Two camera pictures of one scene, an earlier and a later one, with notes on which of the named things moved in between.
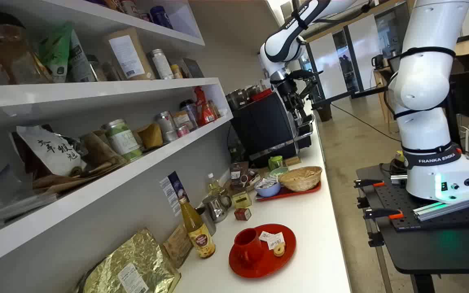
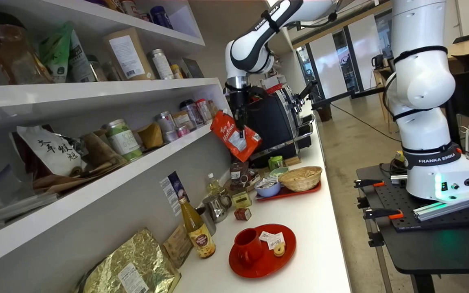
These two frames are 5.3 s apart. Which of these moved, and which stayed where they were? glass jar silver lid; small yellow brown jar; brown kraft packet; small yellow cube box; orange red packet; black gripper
Moved: orange red packet; black gripper
Stayed: glass jar silver lid; small yellow cube box; brown kraft packet; small yellow brown jar
